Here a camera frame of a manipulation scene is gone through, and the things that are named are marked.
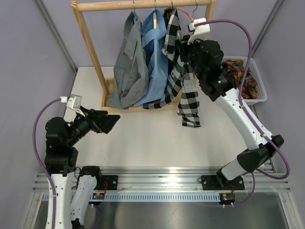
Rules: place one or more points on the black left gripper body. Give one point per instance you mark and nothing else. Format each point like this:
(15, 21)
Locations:
(98, 126)

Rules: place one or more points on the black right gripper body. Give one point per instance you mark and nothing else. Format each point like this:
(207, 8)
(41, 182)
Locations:
(190, 52)

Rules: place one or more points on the black white checkered shirt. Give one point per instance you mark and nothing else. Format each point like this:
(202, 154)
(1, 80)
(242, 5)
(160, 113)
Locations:
(180, 78)

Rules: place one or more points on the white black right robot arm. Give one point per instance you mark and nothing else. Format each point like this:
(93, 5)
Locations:
(205, 58)

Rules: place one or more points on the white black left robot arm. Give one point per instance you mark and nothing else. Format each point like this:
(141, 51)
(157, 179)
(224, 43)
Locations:
(65, 210)

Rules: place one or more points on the empty pink hanger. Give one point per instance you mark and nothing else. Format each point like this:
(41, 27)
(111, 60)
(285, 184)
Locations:
(190, 15)

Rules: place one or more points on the blue shirt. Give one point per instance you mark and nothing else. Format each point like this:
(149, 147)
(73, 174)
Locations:
(157, 63)

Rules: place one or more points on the wooden hanger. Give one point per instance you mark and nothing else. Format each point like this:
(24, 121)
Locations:
(155, 23)

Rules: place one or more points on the grey shirt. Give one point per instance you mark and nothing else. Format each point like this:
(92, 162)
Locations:
(130, 70)

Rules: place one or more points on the red plaid shirt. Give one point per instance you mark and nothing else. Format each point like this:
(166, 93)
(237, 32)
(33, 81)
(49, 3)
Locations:
(236, 70)

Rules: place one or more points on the wooden clothes rack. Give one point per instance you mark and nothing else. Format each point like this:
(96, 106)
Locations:
(107, 84)

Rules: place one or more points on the white plastic basket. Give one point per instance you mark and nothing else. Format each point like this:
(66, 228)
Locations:
(261, 91)

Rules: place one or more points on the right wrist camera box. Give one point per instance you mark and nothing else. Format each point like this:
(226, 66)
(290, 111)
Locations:
(199, 32)

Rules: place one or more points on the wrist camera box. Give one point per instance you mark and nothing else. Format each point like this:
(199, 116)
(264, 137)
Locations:
(74, 103)
(199, 32)

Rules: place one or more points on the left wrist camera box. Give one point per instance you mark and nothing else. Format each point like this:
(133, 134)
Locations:
(74, 103)

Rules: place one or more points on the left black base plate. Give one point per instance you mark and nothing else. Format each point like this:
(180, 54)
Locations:
(110, 182)

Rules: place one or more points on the aluminium mounting rail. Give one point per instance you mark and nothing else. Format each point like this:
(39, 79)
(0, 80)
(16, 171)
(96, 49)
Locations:
(171, 179)

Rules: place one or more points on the slotted grey cable duct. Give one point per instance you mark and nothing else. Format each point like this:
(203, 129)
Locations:
(155, 197)

